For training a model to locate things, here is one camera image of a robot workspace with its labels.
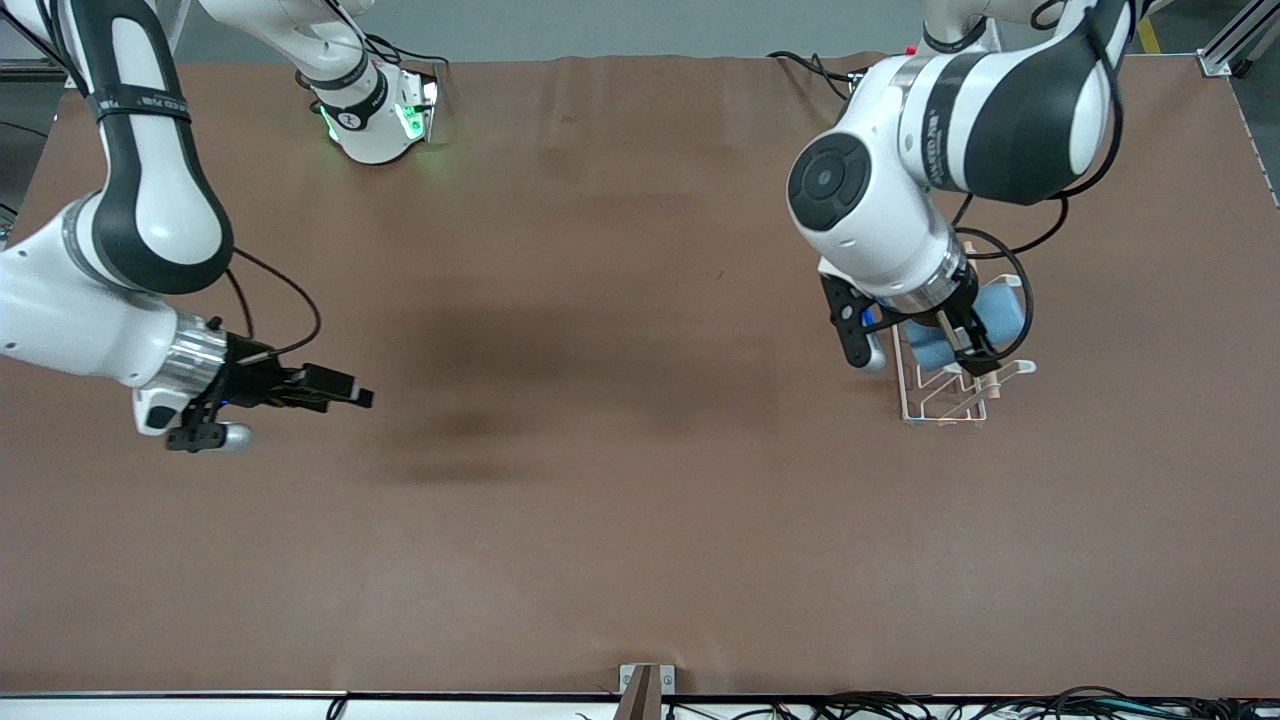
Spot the blue plastic cup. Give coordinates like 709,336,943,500
905,283,1026,373

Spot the brown table cover sheet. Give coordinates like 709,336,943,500
0,55,1280,698

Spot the black left arm wrist cable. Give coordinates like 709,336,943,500
945,0,1131,363

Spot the black arm wrist cable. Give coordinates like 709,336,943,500
222,248,323,359
945,0,1131,363

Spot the white wire cup holder rack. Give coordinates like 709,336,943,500
890,235,1038,428

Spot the black right arm wrist cable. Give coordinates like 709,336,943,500
222,248,323,359

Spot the black left arm base cable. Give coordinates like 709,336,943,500
768,50,873,101

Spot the black arm base cable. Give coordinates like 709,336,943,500
358,35,451,86
768,50,873,101

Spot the black right arm base cable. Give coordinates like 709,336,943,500
358,35,451,86

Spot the black cable bundle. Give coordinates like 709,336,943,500
575,686,1280,720

